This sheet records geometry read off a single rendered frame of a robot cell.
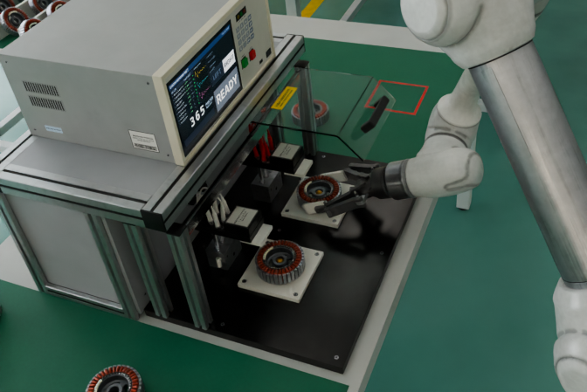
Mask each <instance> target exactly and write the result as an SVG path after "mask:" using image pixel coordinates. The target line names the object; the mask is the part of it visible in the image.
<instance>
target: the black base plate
mask: <svg viewBox="0 0 587 392"><path fill-rule="evenodd" d="M304 159H308V160H313V164H312V166H311V167H310V169H309V171H308V172H307V174H306V175H305V176H309V177H311V176H313V177H314V176H315V175H317V177H318V175H320V174H325V173H330V172H335V171H339V170H344V169H345V168H348V167H349V164H350V163H361V164H376V163H378V164H379V166H380V167H384V166H387V165H388V164H389V163H385V162H376V161H371V160H366V159H365V160H364V161H362V160H361V159H359V158H355V157H351V156H346V155H336V154H331V153H326V152H321V151H317V152H316V154H315V156H312V155H311V154H308V155H305V158H304ZM258 173H259V171H258V168H256V167H252V166H246V168H245V169H244V171H243V172H242V174H241V175H240V176H239V178H238V180H237V181H236V182H235V183H234V184H233V185H232V187H231V189H230V190H229V191H228V193H227V194H226V196H225V197H224V199H225V201H226V203H227V205H228V208H229V210H233V208H234V207H235V205H240V206H245V207H249V208H253V209H257V210H261V215H262V217H263V218H264V224H269V225H272V226H273V229H272V231H271V232H270V234H269V236H268V237H267V239H271V240H274V241H275V240H276V241H278V240H280V241H281V240H285V241H286V240H289V241H293V242H295V243H296V244H298V245H299V246H301V247H305V248H308V249H312V250H317V251H323V253H324V256H323V258H322V260H321V262H320V264H319V265H318V267H317V269H316V271H315V273H314V276H313V277H312V279H311V281H310V283H309V285H308V287H307V290H306V291H305V292H304V294H303V296H302V298H301V300H300V303H297V302H293V301H290V300H286V299H281V298H277V297H274V296H270V295H267V294H264V293H260V292H255V291H251V290H247V289H244V288H241V287H238V282H239V281H240V279H241V277H242V276H243V274H244V272H245V270H246V269H247V267H248V265H249V264H250V263H251V261H252V259H253V258H254V256H255V254H256V253H257V251H258V249H259V247H260V246H257V245H252V244H246V243H242V242H241V245H242V250H241V251H240V253H239V254H238V255H237V257H236V258H235V260H234V262H233V263H232V265H231V267H230V268H229V270H228V271H227V270H224V269H219V268H217V267H213V266H210V265H209V261H208V258H207V255H206V251H205V250H206V248H207V247H208V245H209V244H210V242H211V240H212V239H213V236H212V234H210V233H207V232H203V231H199V233H198V234H197V236H196V237H195V239H194V240H193V242H192V247H193V251H194V253H195V257H196V260H197V265H198V269H199V271H200V275H201V278H202V281H203V285H204V290H205V293H206V297H207V300H208V303H209V306H210V310H211V315H212V318H213V321H212V322H211V323H209V328H208V329H207V330H204V329H202V326H200V327H199V328H198V327H195V324H194V321H193V319H192V315H191V312H190V308H189V304H188V301H187V299H186V296H185V293H184V289H183V285H182V282H181V279H180V276H179V273H178V270H177V268H176V265H175V267H174V268H173V270H172V271H171V272H170V274H169V275H168V277H167V278H166V279H165V280H164V281H165V284H166V286H167V289H168V292H169V296H170V299H171V302H172V305H173V307H174V309H173V311H172V312H170V311H169V317H168V318H167V319H166V318H163V316H162V315H160V316H157V315H155V310H154V307H153V306H152V303H151V300H150V301H149V303H148V304H147V305H146V307H145V308H144V312H145V314H146V315H147V316H149V317H152V318H156V319H159V320H164V321H167V322H169V323H173V324H176V325H178V326H182V327H187V328H190V329H193V330H196V331H199V332H202V333H205V334H210V335H213V336H217V337H219V338H222V339H226V340H231V341H234V342H237V343H240V344H243V345H246V346H249V347H254V348H257V349H260V350H263V351H267V352H269V353H272V354H277V355H280V356H284V357H286V358H289V359H293V360H296V361H301V362H304V363H306V364H310V365H313V366H316V367H319V368H324V369H327V370H330V371H333V372H336V373H339V374H342V375H343V373H344V371H345V369H346V367H347V365H348V362H349V359H350V356H351V355H352V352H353V350H354V348H355V345H356V342H357V340H358V338H359V335H360V333H361V331H362V329H363V325H364V323H365V320H366V319H367V317H368V314H369V310H370V308H371V307H372V304H373V302H374V299H375V297H376V294H377V292H378V289H379V287H380V285H381V283H382V281H383V277H384V275H385V273H386V271H387V268H388V266H389V264H390V261H391V258H392V256H393V253H394V251H395V249H396V247H397V243H398V241H399V239H400V237H401V235H402V232H403V230H404V227H405V225H406V222H407V220H408V218H409V215H410V213H411V210H412V208H413V205H414V203H415V201H416V199H417V198H407V199H401V200H395V199H393V198H386V199H378V198H376V197H374V196H373V197H370V198H367V199H366V201H365V202H366V204H367V205H366V206H365V207H363V208H357V209H354V210H351V211H348V212H346V213H345V215H344V217H343V219H342V221H341V223H340V225H339V227H338V229H337V228H333V227H328V226H325V225H320V224H313V223H309V222H305V221H301V220H297V219H292V218H288V217H282V216H281V212H282V210H283V209H284V208H285V206H286V204H287V202H288V201H289V199H290V197H291V196H292V194H293V193H294V191H295V189H296V188H297V186H298V185H299V180H300V178H299V177H297V176H292V175H284V173H283V172H281V178H282V183H283V185H282V187H281V188H280V190H279V192H278V193H277V195H276V197H275V198H274V199H273V201H272V202H271V203H267V202H263V201H259V200H254V198H253V193H252V185H251V183H252V181H253V180H254V178H255V177H256V176H257V174H258Z"/></svg>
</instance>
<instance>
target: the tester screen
mask: <svg viewBox="0 0 587 392"><path fill-rule="evenodd" d="M232 49H233V51H234V48H233V43H232V38H231V28H230V25H228V26H227V27H226V28H225V29H224V30H223V31H222V32H221V33H220V34H219V35H218V36H217V37H216V38H215V39H214V40H213V41H212V42H211V43H210V45H209V46H208V47H207V48H206V49H205V50H204V51H203V52H202V53H201V54H200V55H199V56H198V57H197V58H196V59H195V60H194V61H193V62H192V63H191V64H190V65H189V66H188V67H187V68H186V69H185V70H184V71H183V72H182V73H181V74H180V75H179V76H178V77H177V78H176V79H175V81H174V82H173V83H172V84H171V85H170V86H169V92H170V96H171V99H172V103H173V107H174V110H175V114H176V119H177V123H178V126H179V130H180V134H181V137H182V141H183V146H184V150H185V154H186V153H187V151H188V150H189V149H190V148H191V146H192V145H193V144H194V143H195V142H196V140H197V139H198V138H199V137H200V135H201V134H202V133H203V132H204V130H205V129H206V128H207V127H208V126H209V125H210V124H211V123H212V122H213V120H214V119H215V118H216V117H217V116H218V114H219V113H220V112H221V111H222V110H223V108H224V107H225V106H226V105H227V103H228V102H229V101H230V100H231V98H232V97H233V96H234V95H235V94H236V92H237V91H238V90H239V89H240V87H241V86H240V87H239V88H238V89H237V91H236V92H235V93H234V94H233V95H232V96H231V97H230V98H229V99H228V100H227V102H226V103H225V104H224V105H223V107H222V108H221V109H220V110H219V111H218V110H217V106H216V101H215V97H214V91H215V90H216V89H217V88H218V87H219V85H220V84H221V83H222V82H223V81H224V80H225V79H226V77H227V76H228V75H229V74H230V73H231V72H232V70H233V69H234V68H235V67H236V66H237V62H236V58H235V62H234V64H233V65H232V66H231V67H230V68H229V69H228V70H227V71H226V73H225V74H224V75H223V76H222V77H221V78H220V79H219V81H218V82H217V83H216V84H215V85H214V86H212V83H211V76H210V74H211V73H212V72H213V70H214V69H215V68H216V67H217V66H218V65H219V64H220V63H221V62H222V61H223V59H224V58H225V57H226V56H227V55H228V54H229V53H230V52H231V51H232ZM203 103H204V107H205V111H206V113H205V114H204V116H203V117H202V118H201V119H200V120H199V122H198V123H197V124H196V125H195V126H194V127H193V128H192V129H191V127H190V121H189V119H190V117H191V116H192V115H193V114H194V113H195V112H196V111H197V109H198V108H199V107H200V106H201V105H203ZM213 107H214V111H215V114H214V115H213V116H212V118H211V119H210V120H209V121H208V122H207V124H206V125H205V126H204V127H203V129H202V130H201V131H200V132H199V133H198V135H197V136H196V137H195V138H194V139H193V141H192V142H191V143H190V144H189V146H188V147H186V146H185V143H184V141H185V140H186V139H187V138H188V137H189V136H190V134H191V133H192V132H193V131H194V130H195V128H196V127H197V126H198V125H199V124H200V122H201V121H202V120H203V119H204V118H205V116H206V115H207V114H208V113H209V112H210V111H211V109H212V108H213Z"/></svg>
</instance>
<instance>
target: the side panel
mask: <svg viewBox="0 0 587 392"><path fill-rule="evenodd" d="M0 215H1V217H2V219H3V221H4V223H5V225H6V227H7V229H8V231H9V233H10V235H11V237H12V239H13V241H14V243H15V245H16V247H17V248H18V250H19V252H20V254H21V256H22V258H23V260H24V262H25V264H26V266H27V268H28V270H29V272H30V274H31V276H32V278H33V280H34V282H35V284H36V285H37V287H38V289H39V291H40V292H44V291H45V293H48V294H51V295H53V296H57V297H60V298H62V299H68V300H71V301H73V302H77V303H80V304H82V305H85V306H90V307H93V308H97V309H100V310H102V311H105V312H109V313H113V314H117V315H120V316H122V317H125V318H129V319H130V318H131V317H132V319H133V320H136V321H137V320H138V319H139V318H140V317H139V315H138V314H142V313H143V310H142V312H141V313H139V312H137V310H136V308H135V303H134V301H133V299H132V297H131V294H130V292H129V290H128V286H127V283H126V281H125V279H124V276H123V274H122V271H121V268H120V266H119V263H118V260H117V258H116V256H115V254H114V249H113V247H112V245H111V243H110V240H109V238H108V235H107V232H106V229H105V227H104V224H103V222H102V220H101V217H99V216H95V215H92V214H87V213H84V212H80V211H77V210H70V209H67V208H63V207H59V206H55V205H51V204H48V203H41V202H38V201H34V200H31V199H27V198H23V197H19V196H13V195H9V194H5V193H0Z"/></svg>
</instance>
